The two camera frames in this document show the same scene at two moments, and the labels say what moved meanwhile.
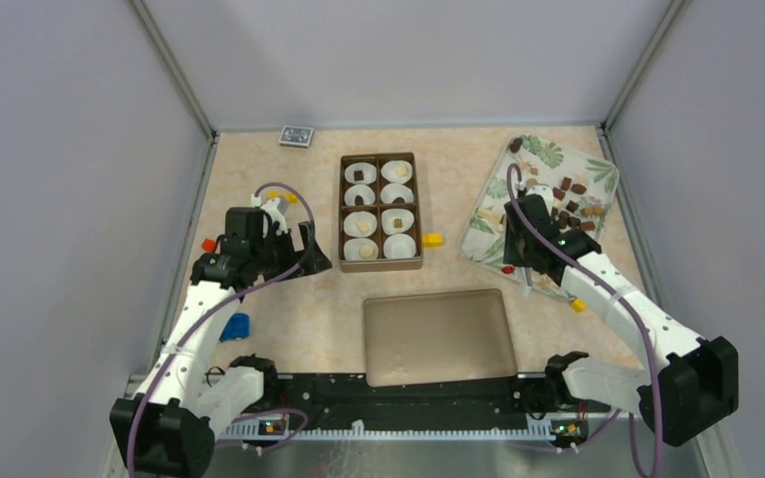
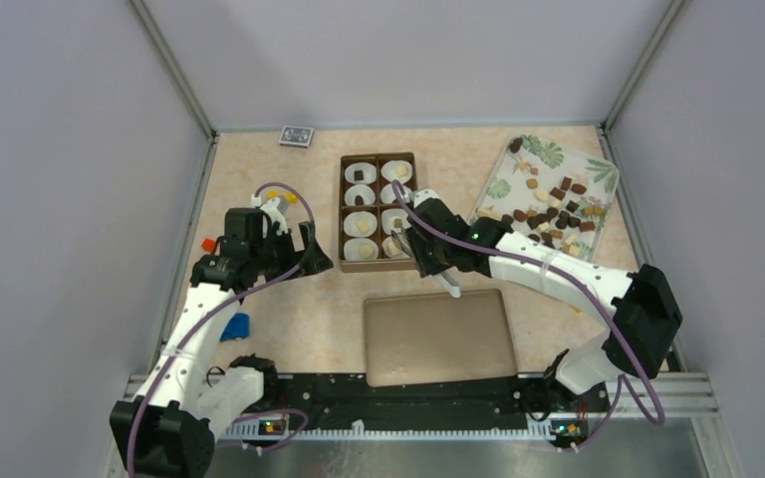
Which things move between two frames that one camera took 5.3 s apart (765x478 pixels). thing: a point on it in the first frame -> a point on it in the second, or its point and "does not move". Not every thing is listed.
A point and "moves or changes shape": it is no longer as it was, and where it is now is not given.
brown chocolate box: x=379 y=213 does not move
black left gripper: x=282 y=235 does not move
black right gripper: x=511 y=255 -> x=425 y=266
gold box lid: x=435 y=337 does not move
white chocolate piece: x=363 y=226 does not move
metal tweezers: x=527 y=279 moves or changes shape
